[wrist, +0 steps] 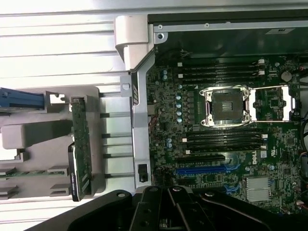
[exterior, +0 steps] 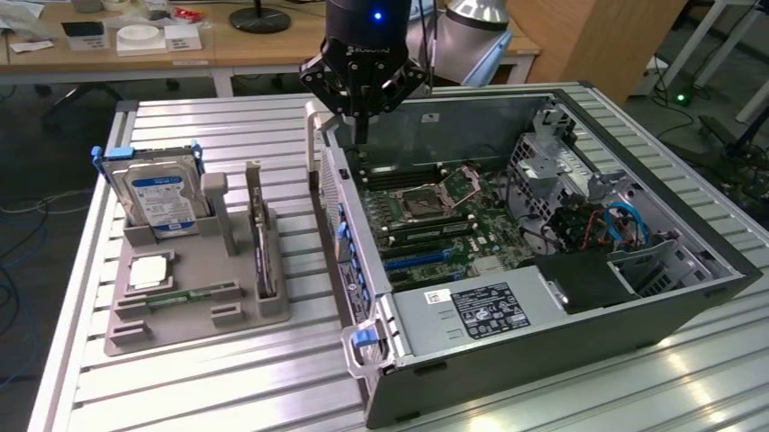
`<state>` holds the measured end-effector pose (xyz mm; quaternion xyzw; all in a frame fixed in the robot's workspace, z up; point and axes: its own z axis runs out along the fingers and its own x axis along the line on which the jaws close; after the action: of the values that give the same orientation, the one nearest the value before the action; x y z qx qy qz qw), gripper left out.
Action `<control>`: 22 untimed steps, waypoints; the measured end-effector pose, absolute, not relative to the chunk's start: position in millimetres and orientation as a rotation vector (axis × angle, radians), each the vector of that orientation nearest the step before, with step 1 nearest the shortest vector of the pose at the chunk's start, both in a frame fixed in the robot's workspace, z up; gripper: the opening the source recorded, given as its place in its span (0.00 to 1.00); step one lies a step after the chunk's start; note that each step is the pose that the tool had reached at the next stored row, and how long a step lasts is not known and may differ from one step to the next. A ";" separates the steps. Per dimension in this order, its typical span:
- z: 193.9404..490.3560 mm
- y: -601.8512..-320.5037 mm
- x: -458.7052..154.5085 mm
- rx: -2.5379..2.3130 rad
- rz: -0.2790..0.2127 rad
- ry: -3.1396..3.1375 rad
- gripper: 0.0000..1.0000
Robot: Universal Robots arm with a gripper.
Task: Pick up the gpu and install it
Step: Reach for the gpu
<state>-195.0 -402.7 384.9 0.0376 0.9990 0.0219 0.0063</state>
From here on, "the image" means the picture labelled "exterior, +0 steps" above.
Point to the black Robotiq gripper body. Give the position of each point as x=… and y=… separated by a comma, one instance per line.
x=367, y=27

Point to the Nvidia graphics card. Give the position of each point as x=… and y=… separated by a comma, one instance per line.
x=265, y=261

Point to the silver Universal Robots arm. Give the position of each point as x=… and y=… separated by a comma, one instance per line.
x=477, y=13

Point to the wooden desk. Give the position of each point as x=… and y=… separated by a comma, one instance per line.
x=253, y=45

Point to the black lamp base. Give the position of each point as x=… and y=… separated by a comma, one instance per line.
x=258, y=22

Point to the CPU socket cover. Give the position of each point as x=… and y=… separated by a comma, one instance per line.
x=463, y=184

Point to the white labelled box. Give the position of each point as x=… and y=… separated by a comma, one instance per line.
x=184, y=40

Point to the CPU socket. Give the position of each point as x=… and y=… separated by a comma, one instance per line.
x=424, y=202

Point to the red small items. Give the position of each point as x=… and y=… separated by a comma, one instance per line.
x=188, y=14

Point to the white round holder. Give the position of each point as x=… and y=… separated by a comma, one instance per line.
x=141, y=42

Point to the metal disk bay cage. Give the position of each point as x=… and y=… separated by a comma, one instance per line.
x=541, y=189

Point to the RAM stick with black chips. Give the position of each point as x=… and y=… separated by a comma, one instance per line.
x=429, y=231

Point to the green motherboard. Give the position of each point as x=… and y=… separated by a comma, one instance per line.
x=481, y=225

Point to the wooden cabinet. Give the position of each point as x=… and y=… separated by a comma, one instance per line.
x=602, y=45

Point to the hard disk in blue caddy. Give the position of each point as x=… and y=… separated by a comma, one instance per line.
x=160, y=202

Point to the blue expansion slot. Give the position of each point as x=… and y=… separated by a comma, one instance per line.
x=421, y=260

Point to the black chair base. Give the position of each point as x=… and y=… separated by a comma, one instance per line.
x=85, y=96

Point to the white box with dark lid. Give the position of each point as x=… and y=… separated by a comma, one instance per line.
x=85, y=38

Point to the silver chipset heatsink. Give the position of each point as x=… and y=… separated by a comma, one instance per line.
x=496, y=267

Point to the grey cup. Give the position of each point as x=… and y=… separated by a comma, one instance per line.
x=88, y=5

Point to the grey printed parts rack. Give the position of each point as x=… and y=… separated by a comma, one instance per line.
x=198, y=261

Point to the white paper slip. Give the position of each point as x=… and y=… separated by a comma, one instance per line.
x=30, y=46

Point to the silver CPU chip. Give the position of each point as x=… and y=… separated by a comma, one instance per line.
x=149, y=272

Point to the grey power supply unit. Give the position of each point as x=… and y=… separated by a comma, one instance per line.
x=481, y=310

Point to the green RAM stick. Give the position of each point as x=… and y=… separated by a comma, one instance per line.
x=181, y=297

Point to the blue case latch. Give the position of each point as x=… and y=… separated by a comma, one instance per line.
x=363, y=338

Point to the open black PC case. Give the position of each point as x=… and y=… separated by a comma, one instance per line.
x=541, y=382

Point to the green lit power switch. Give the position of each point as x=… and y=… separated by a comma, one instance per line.
x=682, y=97

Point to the white desk frame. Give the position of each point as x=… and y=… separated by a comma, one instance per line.
x=724, y=45

